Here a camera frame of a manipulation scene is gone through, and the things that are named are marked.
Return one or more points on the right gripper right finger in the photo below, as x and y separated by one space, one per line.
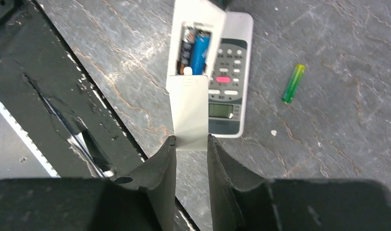
242 200

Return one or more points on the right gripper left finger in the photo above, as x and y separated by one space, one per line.
142 200

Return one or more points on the white battery cover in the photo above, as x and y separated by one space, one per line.
188 95

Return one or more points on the white grey remote control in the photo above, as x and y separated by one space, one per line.
228 88

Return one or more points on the blue battery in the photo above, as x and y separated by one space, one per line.
200 51

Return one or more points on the black battery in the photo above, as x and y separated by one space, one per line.
186 49

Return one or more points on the long white remote control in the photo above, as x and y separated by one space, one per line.
197 27

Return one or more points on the green battery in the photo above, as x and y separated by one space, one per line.
293 83

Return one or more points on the white cable duct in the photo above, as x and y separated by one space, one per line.
19 156

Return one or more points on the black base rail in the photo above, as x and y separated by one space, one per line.
50 94

